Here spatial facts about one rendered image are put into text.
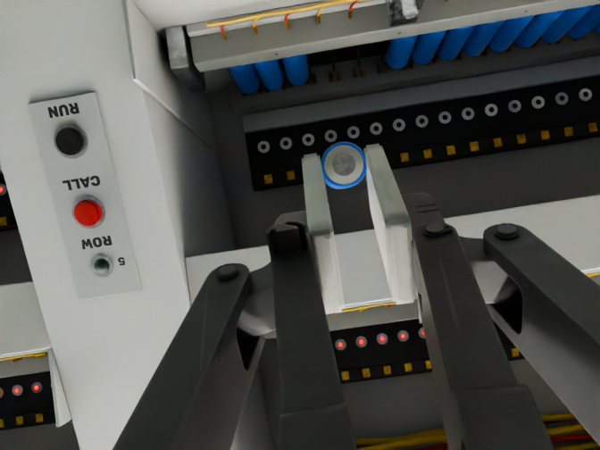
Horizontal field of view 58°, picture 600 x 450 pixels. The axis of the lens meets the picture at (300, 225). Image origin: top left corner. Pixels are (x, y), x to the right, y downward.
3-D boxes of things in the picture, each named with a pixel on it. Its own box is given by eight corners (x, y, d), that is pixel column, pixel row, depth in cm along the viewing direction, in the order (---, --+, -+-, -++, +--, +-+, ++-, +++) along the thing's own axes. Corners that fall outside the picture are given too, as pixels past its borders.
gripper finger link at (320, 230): (345, 313, 17) (321, 316, 17) (329, 217, 23) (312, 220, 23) (333, 229, 16) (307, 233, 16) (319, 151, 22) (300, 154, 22)
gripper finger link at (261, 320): (323, 331, 15) (220, 346, 15) (314, 245, 20) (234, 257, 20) (316, 287, 15) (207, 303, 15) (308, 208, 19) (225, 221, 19)
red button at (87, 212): (70, 202, 32) (76, 228, 33) (95, 198, 32) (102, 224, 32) (77, 199, 33) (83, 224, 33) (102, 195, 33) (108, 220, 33)
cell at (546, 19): (511, 27, 43) (541, -13, 37) (534, 23, 43) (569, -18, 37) (514, 49, 43) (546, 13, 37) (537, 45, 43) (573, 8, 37)
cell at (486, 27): (460, 36, 44) (481, -2, 37) (482, 32, 44) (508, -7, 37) (463, 58, 44) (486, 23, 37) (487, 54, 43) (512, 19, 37)
